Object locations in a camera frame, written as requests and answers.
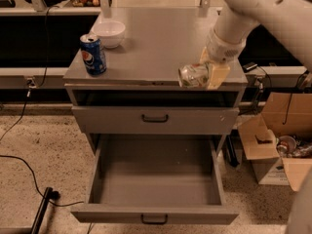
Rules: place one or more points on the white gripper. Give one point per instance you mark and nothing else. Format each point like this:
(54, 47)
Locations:
(221, 50)

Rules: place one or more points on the green white 7up can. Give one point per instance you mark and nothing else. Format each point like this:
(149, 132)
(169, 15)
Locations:
(193, 76)

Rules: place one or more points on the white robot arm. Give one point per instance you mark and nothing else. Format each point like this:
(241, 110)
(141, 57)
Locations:
(289, 21)

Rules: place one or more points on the grey drawer cabinet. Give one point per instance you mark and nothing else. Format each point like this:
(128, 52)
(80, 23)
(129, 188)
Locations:
(143, 70)

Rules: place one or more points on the open grey middle drawer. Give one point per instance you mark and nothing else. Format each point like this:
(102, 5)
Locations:
(155, 180)

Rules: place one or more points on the blue pepsi can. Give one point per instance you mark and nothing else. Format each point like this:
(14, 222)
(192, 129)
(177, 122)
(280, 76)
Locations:
(93, 56)

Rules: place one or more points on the closed grey upper drawer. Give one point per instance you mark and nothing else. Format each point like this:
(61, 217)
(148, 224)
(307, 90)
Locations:
(155, 120)

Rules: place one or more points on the small black device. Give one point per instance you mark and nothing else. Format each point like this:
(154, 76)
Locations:
(249, 67)

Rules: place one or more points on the open cardboard box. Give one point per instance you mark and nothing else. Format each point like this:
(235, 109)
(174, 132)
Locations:
(277, 141)

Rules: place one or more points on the white bowl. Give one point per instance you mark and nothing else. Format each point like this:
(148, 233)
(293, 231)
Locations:
(110, 32)

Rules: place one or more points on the black stand leg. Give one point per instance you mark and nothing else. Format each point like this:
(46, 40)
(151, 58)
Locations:
(49, 196)

